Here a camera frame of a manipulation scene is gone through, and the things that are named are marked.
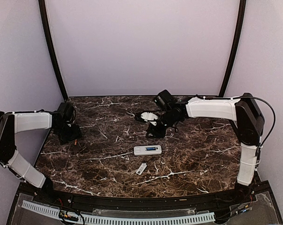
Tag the white battery cover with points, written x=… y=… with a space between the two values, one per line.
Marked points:
x=141 y=169

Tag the right black frame post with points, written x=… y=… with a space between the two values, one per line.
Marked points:
x=234 y=47

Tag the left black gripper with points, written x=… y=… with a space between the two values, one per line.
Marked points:
x=76 y=134

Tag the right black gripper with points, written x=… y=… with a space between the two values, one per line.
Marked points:
x=158 y=133

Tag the white slotted cable duct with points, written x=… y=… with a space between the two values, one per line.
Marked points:
x=120 y=217

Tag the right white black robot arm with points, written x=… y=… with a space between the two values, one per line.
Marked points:
x=242 y=112

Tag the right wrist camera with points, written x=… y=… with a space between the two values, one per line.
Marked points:
x=145 y=117

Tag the white remote control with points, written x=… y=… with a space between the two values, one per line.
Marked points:
x=141 y=150

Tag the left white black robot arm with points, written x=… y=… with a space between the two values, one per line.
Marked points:
x=60 y=121

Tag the black front rail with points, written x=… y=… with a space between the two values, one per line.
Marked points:
x=200 y=202

